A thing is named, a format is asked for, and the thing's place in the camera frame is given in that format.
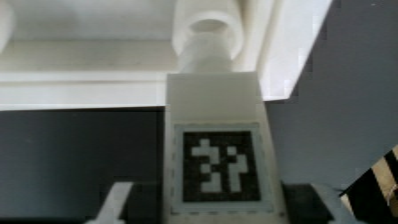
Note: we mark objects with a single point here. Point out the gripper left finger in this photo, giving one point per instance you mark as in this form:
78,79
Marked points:
109,214

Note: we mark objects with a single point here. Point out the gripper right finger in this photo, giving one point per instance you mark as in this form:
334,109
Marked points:
329,196

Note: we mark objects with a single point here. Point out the white table leg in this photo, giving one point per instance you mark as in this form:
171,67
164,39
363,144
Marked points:
221,182

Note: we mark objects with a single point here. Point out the white square table top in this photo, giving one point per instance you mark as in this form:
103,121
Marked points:
87,48

